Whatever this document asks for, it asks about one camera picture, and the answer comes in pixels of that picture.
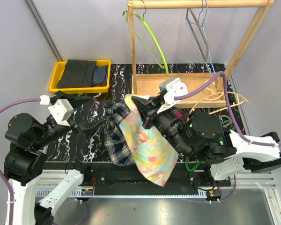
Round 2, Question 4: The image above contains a wooden hanger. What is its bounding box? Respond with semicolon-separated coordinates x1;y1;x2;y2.
188;87;249;115

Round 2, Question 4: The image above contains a blue wire hanger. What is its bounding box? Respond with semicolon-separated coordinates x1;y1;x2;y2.
186;0;217;78

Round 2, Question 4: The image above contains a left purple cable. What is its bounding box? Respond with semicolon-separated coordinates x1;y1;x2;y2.
0;98;43;225

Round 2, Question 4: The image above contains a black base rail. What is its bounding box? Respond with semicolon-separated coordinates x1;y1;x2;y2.
42;161;231;196

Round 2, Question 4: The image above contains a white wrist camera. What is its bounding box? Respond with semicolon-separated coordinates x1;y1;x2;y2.
40;95;74;127
157;77;188;114

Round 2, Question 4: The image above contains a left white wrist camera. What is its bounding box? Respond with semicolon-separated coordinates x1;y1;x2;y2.
40;95;74;127

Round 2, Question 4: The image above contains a magenta pleated skirt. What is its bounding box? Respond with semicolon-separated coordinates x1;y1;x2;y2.
174;111;183;119

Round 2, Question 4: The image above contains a lime green hanger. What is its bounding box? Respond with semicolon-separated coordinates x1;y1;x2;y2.
122;9;170;76

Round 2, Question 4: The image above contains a yellow plastic tray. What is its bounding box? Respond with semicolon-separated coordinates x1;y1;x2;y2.
49;60;111;94

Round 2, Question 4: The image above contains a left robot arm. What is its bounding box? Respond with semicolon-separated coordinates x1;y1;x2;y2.
3;91;100;225

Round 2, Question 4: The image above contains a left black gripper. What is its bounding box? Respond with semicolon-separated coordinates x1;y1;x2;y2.
32;89;107;148

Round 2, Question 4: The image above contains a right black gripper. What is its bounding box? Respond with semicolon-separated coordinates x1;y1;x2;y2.
131;93;192;158

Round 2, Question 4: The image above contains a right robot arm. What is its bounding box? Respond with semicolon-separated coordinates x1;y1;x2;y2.
132;96;281;186

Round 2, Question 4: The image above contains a black folded cloth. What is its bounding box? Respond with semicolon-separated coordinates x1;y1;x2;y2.
57;60;109;89

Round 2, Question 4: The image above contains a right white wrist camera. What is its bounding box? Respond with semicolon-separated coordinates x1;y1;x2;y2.
157;77;188;114

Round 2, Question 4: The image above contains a navy plaid garment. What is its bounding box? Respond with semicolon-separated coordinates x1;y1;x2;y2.
104;99;135;166

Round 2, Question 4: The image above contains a green velvet hanger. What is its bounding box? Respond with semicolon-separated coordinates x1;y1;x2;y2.
185;119;236;172

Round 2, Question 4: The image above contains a pastel patterned garment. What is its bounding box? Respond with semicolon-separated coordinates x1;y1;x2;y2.
119;94;178;187

